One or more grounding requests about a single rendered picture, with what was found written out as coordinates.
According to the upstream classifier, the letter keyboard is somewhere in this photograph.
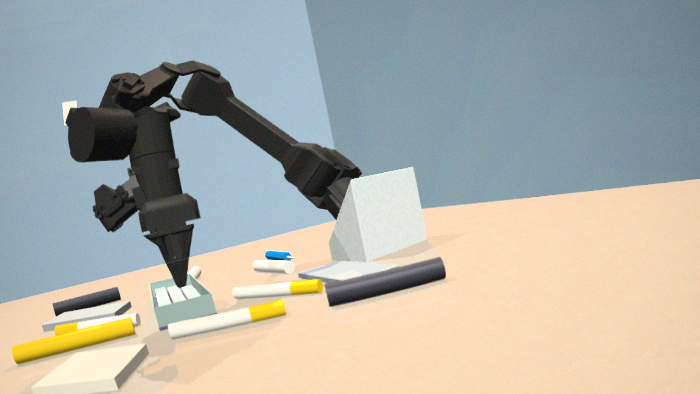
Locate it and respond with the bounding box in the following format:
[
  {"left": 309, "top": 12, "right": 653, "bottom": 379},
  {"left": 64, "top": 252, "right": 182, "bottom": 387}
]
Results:
[{"left": 149, "top": 273, "right": 217, "bottom": 331}]

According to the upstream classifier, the dark grey cylinder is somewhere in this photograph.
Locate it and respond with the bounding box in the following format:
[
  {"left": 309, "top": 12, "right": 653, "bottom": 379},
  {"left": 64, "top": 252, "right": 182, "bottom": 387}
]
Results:
[
  {"left": 53, "top": 287, "right": 121, "bottom": 317},
  {"left": 324, "top": 257, "right": 446, "bottom": 307}
]

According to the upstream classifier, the blue stylus with white tip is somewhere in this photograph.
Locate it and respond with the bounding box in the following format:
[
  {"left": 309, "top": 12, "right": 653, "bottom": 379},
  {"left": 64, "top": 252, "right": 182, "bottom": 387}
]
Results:
[{"left": 264, "top": 251, "right": 295, "bottom": 261}]

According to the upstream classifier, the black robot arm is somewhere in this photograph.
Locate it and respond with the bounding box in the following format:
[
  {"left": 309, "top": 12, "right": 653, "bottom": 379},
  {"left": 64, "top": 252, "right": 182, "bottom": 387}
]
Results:
[{"left": 65, "top": 60, "right": 362, "bottom": 232}]

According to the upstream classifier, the light grey flat bar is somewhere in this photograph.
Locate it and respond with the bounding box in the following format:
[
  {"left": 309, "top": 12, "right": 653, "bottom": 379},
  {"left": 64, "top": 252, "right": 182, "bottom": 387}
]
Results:
[{"left": 42, "top": 301, "right": 132, "bottom": 332}]

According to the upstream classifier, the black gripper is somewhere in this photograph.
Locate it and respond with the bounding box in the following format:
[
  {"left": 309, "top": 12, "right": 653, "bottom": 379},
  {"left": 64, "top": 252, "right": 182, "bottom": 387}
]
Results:
[{"left": 130, "top": 151, "right": 200, "bottom": 288}]

